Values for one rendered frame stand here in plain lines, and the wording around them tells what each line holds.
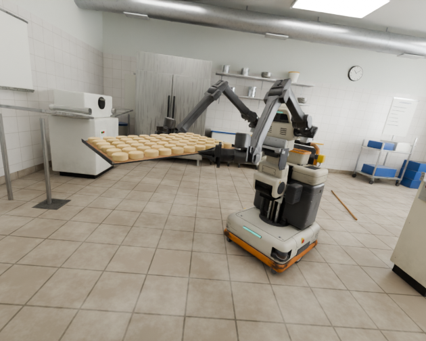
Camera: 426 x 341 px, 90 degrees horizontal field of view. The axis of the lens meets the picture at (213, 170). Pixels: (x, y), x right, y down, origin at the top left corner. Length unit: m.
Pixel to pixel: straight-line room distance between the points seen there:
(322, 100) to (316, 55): 1.00
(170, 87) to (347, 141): 4.46
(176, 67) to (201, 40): 1.20
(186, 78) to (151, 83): 0.66
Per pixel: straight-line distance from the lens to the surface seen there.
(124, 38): 5.77
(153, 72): 4.53
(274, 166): 1.70
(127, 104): 5.53
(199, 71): 4.47
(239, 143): 0.89
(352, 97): 6.32
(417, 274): 2.45
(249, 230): 1.88
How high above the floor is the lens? 1.17
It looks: 15 degrees down
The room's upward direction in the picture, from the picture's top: 7 degrees clockwise
